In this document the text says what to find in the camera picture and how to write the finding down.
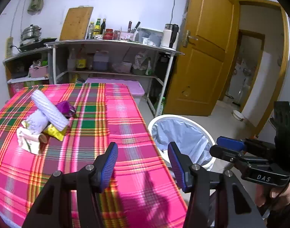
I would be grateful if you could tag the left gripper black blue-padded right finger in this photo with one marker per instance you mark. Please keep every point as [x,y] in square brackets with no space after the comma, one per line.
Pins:
[216,199]

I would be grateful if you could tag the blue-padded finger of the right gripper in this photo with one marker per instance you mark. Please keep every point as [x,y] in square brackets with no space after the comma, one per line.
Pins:
[231,144]

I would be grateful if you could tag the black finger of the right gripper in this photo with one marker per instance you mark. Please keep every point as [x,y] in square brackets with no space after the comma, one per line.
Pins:
[224,154]

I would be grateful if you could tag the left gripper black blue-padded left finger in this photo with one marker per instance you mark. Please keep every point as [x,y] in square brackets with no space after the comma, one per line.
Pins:
[52,207]

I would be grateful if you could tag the white printed wrapper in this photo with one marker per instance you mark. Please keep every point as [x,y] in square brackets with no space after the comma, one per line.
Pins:
[33,143]

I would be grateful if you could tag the yellow snack wrapper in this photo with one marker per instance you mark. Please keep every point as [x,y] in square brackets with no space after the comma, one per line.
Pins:
[52,131]

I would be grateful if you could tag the white paper towel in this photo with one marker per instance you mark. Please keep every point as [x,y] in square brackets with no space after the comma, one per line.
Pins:
[36,122]

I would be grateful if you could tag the white foam net sleeve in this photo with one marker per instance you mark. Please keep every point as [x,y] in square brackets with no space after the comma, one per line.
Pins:
[54,116]

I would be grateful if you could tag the purple snack wrapper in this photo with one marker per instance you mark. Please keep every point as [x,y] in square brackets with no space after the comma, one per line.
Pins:
[66,109]

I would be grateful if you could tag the white round trash bin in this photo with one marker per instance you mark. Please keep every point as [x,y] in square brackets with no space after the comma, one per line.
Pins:
[183,140]

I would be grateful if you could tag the blue trash bag liner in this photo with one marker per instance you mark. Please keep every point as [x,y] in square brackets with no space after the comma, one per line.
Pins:
[183,140]

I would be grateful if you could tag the person's right hand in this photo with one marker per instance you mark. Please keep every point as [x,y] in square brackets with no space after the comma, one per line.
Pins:
[281,196]

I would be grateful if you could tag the white bowl on floor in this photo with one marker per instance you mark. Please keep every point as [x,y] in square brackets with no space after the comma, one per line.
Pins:
[237,115]

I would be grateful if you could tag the yellow wooden door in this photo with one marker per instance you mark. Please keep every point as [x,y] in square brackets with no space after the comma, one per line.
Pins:
[200,73]

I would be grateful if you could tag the green glass bottle floor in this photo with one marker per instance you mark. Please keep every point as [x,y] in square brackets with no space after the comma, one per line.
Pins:
[160,107]

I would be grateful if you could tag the pink plaid tablecloth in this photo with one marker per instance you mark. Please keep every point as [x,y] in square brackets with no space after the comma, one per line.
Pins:
[141,192]

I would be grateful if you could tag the purple lidded storage box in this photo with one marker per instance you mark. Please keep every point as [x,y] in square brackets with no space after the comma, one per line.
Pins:
[134,86]

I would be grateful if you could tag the white black electric kettle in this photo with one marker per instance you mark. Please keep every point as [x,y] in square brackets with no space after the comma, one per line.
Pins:
[170,36]

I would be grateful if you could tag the grey plastic container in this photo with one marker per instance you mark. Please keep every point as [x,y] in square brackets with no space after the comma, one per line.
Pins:
[149,36]

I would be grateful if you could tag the pink plastic basket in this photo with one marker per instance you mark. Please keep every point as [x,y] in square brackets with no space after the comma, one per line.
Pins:
[38,71]

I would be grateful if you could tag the wooden side cabinet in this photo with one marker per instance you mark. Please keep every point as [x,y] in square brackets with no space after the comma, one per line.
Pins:
[17,69]

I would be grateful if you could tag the yellow label oil bottle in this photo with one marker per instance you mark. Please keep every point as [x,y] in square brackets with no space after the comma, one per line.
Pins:
[81,59]

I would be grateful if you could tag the white metal shelf rack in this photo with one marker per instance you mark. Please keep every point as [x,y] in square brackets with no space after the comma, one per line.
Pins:
[120,51]

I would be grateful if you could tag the pink knife holder box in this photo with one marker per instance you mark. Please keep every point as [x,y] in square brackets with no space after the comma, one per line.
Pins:
[127,36]

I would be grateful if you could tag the purple plastic jug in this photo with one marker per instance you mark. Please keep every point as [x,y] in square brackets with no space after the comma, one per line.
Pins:
[100,60]

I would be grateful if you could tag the black induction cooker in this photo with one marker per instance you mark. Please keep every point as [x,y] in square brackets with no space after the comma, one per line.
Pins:
[35,43]

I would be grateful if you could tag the red lidded jar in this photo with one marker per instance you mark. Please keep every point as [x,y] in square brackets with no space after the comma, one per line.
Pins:
[108,34]

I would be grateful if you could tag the white power strip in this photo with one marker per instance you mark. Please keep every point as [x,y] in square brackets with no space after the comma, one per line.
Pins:
[9,44]

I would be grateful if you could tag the metal steamer pot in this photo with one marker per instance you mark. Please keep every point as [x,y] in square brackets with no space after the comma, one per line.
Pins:
[32,32]

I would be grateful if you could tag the dark soy sauce bottle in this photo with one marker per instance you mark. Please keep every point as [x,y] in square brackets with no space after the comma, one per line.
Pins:
[103,26]

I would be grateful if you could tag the green oil bottle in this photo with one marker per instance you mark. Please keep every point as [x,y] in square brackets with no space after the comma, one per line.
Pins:
[97,28]

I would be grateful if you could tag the wooden cutting board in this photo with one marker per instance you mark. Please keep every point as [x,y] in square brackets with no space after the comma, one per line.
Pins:
[76,23]

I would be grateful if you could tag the clear glass bottle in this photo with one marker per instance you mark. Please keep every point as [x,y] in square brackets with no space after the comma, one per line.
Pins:
[90,30]

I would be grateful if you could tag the black camera module green light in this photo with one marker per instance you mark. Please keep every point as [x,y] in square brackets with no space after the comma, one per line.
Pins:
[281,122]

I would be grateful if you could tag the metal door handle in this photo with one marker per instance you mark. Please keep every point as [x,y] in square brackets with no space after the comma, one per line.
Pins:
[188,37]

